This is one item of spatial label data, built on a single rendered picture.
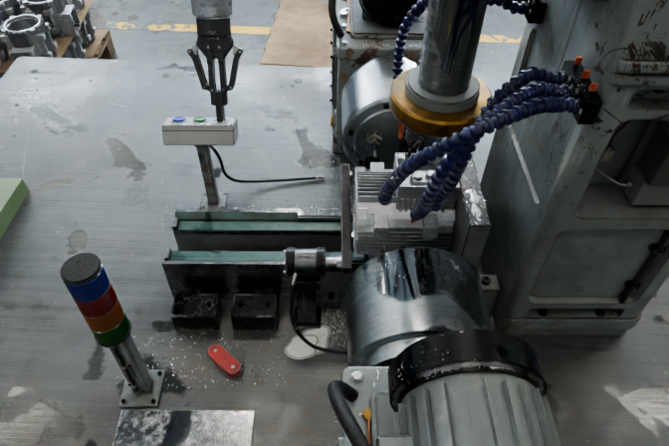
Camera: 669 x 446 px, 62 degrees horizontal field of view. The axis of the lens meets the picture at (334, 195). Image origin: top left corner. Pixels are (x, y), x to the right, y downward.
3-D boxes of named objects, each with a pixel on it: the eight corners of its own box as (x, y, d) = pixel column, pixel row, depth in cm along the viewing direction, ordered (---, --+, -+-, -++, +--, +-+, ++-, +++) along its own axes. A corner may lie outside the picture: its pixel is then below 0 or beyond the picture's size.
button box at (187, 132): (239, 135, 141) (237, 115, 139) (234, 145, 134) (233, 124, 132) (170, 135, 140) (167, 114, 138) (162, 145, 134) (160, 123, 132)
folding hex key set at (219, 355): (205, 355, 121) (204, 350, 120) (217, 344, 123) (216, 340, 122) (233, 380, 117) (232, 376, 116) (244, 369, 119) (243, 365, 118)
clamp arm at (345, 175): (353, 274, 113) (351, 171, 127) (354, 268, 110) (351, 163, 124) (336, 274, 113) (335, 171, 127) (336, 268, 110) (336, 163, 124)
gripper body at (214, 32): (190, 18, 122) (194, 61, 126) (229, 19, 122) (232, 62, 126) (197, 14, 128) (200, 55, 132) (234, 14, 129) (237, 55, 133)
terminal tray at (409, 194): (447, 177, 122) (452, 152, 117) (454, 213, 114) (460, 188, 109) (391, 176, 122) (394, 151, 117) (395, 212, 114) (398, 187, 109)
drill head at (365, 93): (423, 102, 167) (435, 25, 149) (440, 189, 141) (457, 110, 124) (338, 101, 167) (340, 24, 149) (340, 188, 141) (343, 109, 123)
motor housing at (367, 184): (434, 210, 136) (447, 151, 122) (444, 274, 123) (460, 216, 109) (351, 209, 136) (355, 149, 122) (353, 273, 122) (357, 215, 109)
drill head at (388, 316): (459, 288, 121) (483, 209, 103) (500, 495, 92) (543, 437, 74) (342, 287, 120) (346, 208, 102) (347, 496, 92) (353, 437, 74)
